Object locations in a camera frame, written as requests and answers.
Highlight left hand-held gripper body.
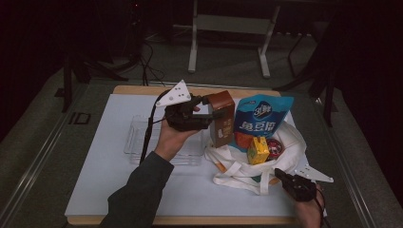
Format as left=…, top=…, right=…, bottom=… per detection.
left=155, top=79, right=203, bottom=132

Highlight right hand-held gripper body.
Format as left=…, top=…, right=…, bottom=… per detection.
left=282, top=164, right=335, bottom=202

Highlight brown drink carton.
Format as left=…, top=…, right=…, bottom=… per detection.
left=206, top=90, right=237, bottom=149

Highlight small red round can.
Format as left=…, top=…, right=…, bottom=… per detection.
left=265, top=138, right=285, bottom=161

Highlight clear plastic tray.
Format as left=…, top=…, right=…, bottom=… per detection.
left=123, top=114, right=206, bottom=166

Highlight white tote bag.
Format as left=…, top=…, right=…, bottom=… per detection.
left=203, top=120, right=311, bottom=196

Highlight blue snack pouch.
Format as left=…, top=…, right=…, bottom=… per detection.
left=233, top=93, right=296, bottom=150

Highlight person's left hand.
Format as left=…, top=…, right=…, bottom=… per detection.
left=154, top=119, right=202, bottom=162

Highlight person's right hand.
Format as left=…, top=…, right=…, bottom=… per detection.
left=294, top=187, right=326, bottom=228

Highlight black metal stand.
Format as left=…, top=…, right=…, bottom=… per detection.
left=274, top=31, right=339, bottom=128

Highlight black floor plate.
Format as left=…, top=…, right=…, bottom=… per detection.
left=67, top=111, right=92, bottom=125

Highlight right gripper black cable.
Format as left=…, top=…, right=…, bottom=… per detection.
left=315, top=184, right=332, bottom=228

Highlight metal floor rail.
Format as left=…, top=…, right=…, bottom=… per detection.
left=0, top=83, right=90, bottom=228
left=312, top=97, right=378, bottom=228

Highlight black floor cables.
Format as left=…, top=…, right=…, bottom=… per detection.
left=138, top=39, right=166, bottom=87

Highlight white metal stand frame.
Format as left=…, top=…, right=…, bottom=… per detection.
left=187, top=0, right=281, bottom=79

